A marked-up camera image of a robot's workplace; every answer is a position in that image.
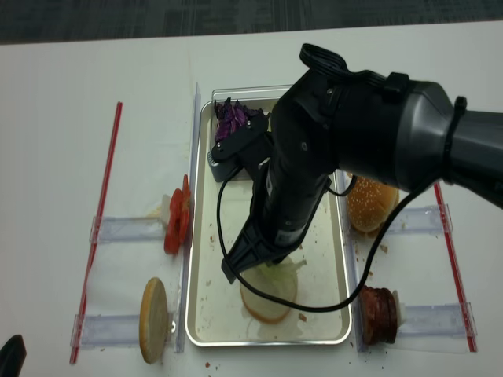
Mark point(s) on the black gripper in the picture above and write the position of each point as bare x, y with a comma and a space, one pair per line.
284, 202

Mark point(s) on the green lettuce leaf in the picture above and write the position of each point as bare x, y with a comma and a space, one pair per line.
278, 280

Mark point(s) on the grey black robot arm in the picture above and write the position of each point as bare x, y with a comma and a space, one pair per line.
403, 133

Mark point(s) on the red tomato slices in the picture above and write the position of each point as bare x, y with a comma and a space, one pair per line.
177, 228

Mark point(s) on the brown meat patties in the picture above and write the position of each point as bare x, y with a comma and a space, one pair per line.
379, 315

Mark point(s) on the white pusher behind patties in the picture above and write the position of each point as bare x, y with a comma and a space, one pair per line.
398, 309

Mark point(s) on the flat bun slice on tray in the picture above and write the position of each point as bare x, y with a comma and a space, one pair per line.
264, 309

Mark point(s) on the cream metal tray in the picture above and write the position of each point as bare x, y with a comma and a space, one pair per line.
216, 315

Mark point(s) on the white pusher behind tomatoes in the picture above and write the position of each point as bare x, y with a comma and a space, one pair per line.
165, 212

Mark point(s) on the sesame burger buns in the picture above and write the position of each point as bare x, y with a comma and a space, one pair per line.
369, 204

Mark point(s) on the upright bun slice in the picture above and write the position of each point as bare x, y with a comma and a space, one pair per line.
153, 321

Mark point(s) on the purple cabbage leaves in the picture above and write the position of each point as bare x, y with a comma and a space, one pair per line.
231, 116

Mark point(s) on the upper right clear holder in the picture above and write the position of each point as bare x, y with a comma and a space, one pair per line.
431, 220

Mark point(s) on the clear holder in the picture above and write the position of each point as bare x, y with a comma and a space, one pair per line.
91, 331
431, 220
113, 229
450, 320

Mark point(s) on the upper left clear holder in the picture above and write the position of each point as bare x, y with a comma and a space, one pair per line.
113, 229

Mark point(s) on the clear plastic salad container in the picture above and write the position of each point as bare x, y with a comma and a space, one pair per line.
264, 97

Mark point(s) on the right red strip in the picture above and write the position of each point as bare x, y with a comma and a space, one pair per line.
461, 296

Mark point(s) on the red strip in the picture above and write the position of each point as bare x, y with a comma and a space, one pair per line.
78, 322
461, 296

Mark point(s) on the lower left clear holder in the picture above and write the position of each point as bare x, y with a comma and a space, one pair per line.
91, 331

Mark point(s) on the lower right clear holder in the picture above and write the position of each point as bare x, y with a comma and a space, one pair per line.
450, 320

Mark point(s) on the left red strip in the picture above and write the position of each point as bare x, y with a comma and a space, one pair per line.
78, 322

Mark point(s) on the black object at corner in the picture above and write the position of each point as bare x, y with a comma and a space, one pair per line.
12, 357

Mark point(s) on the right clear vertical rail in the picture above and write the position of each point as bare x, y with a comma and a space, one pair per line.
350, 237

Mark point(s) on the clear vertical rail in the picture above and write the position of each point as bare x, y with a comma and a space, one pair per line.
350, 237
194, 146

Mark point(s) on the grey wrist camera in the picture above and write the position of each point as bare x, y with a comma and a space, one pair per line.
246, 150

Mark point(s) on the left clear vertical rail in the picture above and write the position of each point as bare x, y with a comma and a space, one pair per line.
194, 146

